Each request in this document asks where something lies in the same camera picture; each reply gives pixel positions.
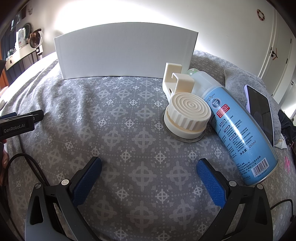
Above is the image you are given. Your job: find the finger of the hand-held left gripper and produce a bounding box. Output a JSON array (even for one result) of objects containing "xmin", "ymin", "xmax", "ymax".
[{"xmin": 29, "ymin": 110, "xmax": 44, "ymax": 121}]

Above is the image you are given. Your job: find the small desk fan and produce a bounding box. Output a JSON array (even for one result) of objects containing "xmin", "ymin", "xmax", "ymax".
[{"xmin": 29, "ymin": 29, "xmax": 44, "ymax": 55}]

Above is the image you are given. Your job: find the cream ribbed round lid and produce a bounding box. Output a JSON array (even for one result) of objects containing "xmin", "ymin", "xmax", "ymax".
[{"xmin": 162, "ymin": 92, "xmax": 212, "ymax": 142}]

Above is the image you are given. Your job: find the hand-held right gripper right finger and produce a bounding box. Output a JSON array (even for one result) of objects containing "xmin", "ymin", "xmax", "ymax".
[{"xmin": 196, "ymin": 158, "xmax": 277, "ymax": 241}]

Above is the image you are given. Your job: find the black bag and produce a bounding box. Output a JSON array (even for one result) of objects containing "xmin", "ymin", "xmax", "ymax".
[{"xmin": 278, "ymin": 109, "xmax": 296, "ymax": 142}]

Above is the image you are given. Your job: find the person's left hand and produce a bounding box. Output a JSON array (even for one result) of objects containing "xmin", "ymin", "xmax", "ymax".
[{"xmin": 0, "ymin": 142, "xmax": 10, "ymax": 170}]

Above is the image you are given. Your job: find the blue spray can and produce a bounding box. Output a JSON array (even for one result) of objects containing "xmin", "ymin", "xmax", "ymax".
[{"xmin": 191, "ymin": 70, "xmax": 279, "ymax": 186}]

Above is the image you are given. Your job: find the grey patterned bedspread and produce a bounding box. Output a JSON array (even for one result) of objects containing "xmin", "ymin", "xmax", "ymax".
[{"xmin": 5, "ymin": 49, "xmax": 296, "ymax": 241}]

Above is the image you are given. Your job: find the black cable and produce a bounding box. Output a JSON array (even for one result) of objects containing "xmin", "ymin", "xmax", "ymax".
[
  {"xmin": 270, "ymin": 199, "xmax": 295, "ymax": 210},
  {"xmin": 6, "ymin": 137, "xmax": 52, "ymax": 187}
]

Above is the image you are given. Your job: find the black smartphone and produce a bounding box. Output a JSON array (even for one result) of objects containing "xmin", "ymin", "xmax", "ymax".
[{"xmin": 244, "ymin": 85, "xmax": 277, "ymax": 149}]

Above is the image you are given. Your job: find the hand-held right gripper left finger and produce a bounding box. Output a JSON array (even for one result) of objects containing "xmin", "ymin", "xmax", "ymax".
[{"xmin": 24, "ymin": 157, "xmax": 102, "ymax": 241}]

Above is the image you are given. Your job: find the white wardrobe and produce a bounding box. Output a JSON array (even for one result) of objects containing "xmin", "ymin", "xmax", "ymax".
[{"xmin": 257, "ymin": 7, "xmax": 296, "ymax": 107}]

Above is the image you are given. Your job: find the white side shelf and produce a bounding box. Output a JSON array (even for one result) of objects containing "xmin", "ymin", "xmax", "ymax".
[{"xmin": 4, "ymin": 43, "xmax": 43, "ymax": 71}]

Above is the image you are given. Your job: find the white box container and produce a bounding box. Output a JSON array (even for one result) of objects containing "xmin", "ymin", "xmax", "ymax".
[{"xmin": 54, "ymin": 22, "xmax": 199, "ymax": 80}]

